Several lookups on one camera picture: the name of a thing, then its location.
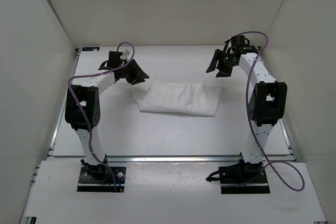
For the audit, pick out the aluminium front table rail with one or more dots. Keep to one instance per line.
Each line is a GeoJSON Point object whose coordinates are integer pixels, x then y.
{"type": "Point", "coordinates": [176, 159]}

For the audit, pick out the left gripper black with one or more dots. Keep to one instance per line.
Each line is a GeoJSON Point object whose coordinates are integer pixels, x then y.
{"type": "Point", "coordinates": [138, 74]}

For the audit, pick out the left blue corner label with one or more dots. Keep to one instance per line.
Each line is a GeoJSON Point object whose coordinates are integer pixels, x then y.
{"type": "Point", "coordinates": [90, 48]}

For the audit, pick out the white pleated skirt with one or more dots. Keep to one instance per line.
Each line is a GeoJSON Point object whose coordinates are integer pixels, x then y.
{"type": "Point", "coordinates": [195, 99]}

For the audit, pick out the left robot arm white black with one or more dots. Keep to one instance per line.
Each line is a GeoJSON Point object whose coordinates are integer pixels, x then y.
{"type": "Point", "coordinates": [83, 111]}

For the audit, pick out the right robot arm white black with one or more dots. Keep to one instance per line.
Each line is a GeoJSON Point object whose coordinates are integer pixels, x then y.
{"type": "Point", "coordinates": [265, 97]}

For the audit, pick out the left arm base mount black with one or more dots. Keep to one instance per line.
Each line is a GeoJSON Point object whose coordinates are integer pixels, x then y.
{"type": "Point", "coordinates": [98, 178]}

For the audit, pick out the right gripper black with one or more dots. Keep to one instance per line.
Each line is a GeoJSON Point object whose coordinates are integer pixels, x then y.
{"type": "Point", "coordinates": [222, 72]}

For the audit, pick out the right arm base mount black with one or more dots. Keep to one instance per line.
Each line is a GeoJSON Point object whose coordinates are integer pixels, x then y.
{"type": "Point", "coordinates": [241, 178]}

